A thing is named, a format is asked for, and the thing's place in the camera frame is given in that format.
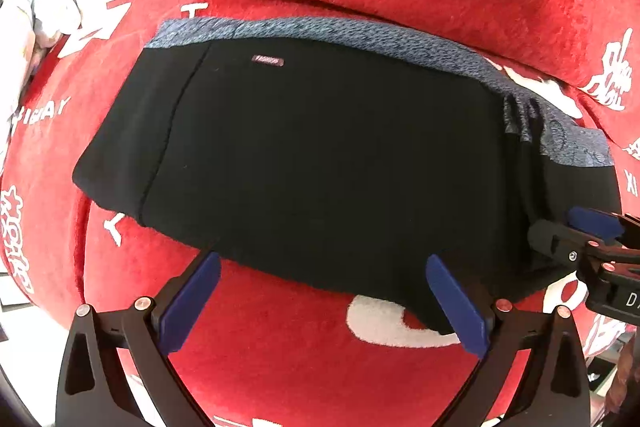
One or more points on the black pants with blue-grey trim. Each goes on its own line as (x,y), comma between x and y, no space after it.
(325,157)

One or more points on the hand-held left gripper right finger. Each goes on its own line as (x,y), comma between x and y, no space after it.
(457,309)

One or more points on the white floral cloth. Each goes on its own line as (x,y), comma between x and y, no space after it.
(35,22)

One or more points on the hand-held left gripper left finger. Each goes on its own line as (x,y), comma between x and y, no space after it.
(190,304)

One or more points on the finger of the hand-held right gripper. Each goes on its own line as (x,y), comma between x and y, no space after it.
(557,239)
(595,222)

